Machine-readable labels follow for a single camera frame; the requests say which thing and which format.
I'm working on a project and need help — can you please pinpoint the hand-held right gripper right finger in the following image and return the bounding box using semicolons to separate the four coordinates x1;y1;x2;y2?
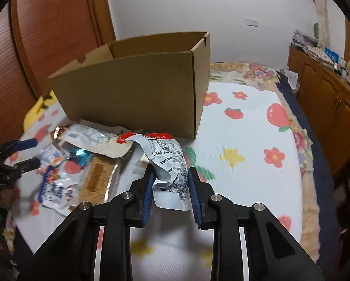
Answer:
187;167;328;281

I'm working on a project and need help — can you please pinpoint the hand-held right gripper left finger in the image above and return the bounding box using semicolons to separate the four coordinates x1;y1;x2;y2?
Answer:
17;164;158;281

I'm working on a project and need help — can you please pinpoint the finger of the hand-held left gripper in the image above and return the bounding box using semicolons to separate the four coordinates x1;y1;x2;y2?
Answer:
14;157;41;174
5;138;38;153

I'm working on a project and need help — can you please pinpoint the small white orange snack packet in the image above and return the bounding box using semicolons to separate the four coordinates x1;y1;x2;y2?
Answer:
39;144;67;167

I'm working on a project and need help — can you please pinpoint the white blue snack pouch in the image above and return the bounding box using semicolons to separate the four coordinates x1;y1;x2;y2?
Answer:
37;165;85;211

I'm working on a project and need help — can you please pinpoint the white snack packet red corner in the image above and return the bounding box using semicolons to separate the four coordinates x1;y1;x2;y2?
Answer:
116;133;193;211

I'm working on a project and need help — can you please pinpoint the teal foil snack packet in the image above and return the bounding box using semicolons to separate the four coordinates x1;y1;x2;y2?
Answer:
68;148;93;166

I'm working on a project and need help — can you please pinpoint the clear packet brown grain bar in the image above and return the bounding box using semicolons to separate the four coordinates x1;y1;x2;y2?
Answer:
75;155;120;208

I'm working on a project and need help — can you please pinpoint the white chicken feet pouch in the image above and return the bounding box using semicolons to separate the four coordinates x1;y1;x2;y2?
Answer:
50;120;134;159

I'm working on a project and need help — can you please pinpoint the brown cardboard box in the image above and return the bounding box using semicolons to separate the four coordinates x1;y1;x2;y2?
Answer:
48;31;211;139

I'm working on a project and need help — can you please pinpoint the person's left hand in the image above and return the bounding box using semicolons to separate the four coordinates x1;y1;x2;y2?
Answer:
0;187;21;209

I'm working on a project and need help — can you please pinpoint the yellow plush toy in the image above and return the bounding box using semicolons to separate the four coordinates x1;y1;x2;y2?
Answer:
23;92;58;129

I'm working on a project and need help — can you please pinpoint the white fruit printed sheet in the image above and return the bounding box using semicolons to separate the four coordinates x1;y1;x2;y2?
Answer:
5;82;304;281

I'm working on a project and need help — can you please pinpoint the wooden wardrobe door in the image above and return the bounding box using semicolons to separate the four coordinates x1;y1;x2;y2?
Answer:
0;0;117;147

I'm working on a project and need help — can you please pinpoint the floral blanket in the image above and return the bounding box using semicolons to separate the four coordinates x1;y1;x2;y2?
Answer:
208;61;322;261

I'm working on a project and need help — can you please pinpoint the dark navy blanket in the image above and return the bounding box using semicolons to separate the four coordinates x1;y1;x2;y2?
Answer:
276;73;342;270

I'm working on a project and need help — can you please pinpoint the wooden cabinet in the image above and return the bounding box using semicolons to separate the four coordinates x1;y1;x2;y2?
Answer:
287;45;350;176

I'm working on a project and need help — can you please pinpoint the patterned folded cloth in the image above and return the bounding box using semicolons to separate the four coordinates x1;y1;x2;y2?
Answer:
305;45;328;62

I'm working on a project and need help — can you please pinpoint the stack of folded cloths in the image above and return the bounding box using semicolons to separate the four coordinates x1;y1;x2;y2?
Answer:
292;30;319;47

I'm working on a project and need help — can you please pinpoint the blue box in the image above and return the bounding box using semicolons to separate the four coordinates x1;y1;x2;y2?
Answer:
324;48;339;62

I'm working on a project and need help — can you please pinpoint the beige curtain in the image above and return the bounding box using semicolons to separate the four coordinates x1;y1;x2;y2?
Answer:
311;0;328;41

